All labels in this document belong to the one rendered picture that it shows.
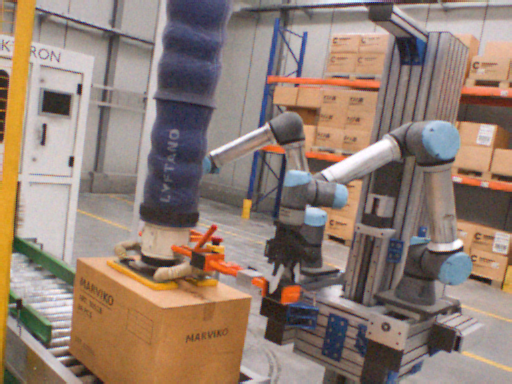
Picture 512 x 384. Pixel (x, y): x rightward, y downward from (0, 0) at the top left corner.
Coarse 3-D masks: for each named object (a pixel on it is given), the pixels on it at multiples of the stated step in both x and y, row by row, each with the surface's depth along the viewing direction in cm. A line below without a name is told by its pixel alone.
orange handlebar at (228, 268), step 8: (192, 232) 222; (200, 232) 220; (192, 240) 208; (208, 240) 214; (176, 248) 185; (208, 264) 172; (216, 264) 170; (224, 264) 168; (232, 264) 169; (224, 272) 167; (232, 272) 164; (256, 280) 157; (288, 296) 148; (296, 296) 149
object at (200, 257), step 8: (192, 248) 177; (200, 248) 179; (208, 248) 181; (192, 256) 176; (200, 256) 172; (208, 256) 172; (216, 256) 174; (224, 256) 177; (192, 264) 175; (200, 264) 173
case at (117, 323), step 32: (96, 288) 190; (128, 288) 174; (192, 288) 186; (224, 288) 192; (96, 320) 190; (128, 320) 174; (160, 320) 161; (192, 320) 169; (224, 320) 180; (96, 352) 191; (128, 352) 175; (160, 352) 163; (192, 352) 173; (224, 352) 184
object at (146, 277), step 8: (112, 264) 195; (120, 264) 194; (128, 264) 193; (128, 272) 187; (136, 272) 186; (144, 272) 187; (152, 272) 183; (136, 280) 183; (144, 280) 180; (152, 280) 179; (168, 280) 182; (152, 288) 176; (160, 288) 176; (168, 288) 179; (176, 288) 181
